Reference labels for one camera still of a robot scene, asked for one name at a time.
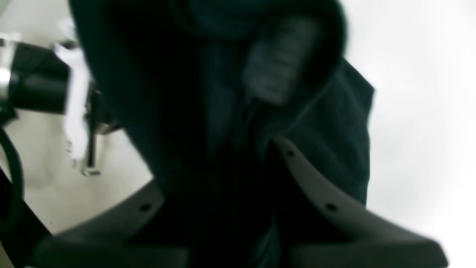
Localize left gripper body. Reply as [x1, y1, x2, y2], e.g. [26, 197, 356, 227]
[1, 33, 119, 176]

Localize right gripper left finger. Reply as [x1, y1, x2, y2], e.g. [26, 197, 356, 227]
[32, 180, 189, 268]

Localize black graphic t-shirt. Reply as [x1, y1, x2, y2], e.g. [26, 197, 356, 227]
[68, 0, 374, 268]

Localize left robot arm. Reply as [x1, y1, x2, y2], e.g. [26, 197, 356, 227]
[1, 33, 117, 268]

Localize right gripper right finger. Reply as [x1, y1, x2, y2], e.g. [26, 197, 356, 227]
[271, 136, 448, 268]

